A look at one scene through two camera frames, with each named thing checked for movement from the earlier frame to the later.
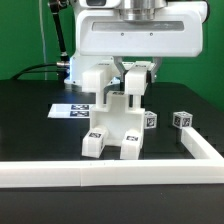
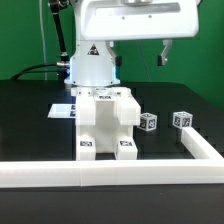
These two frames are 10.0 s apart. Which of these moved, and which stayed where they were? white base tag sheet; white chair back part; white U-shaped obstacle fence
Moved: white chair back part
Stayed: white U-shaped obstacle fence; white base tag sheet
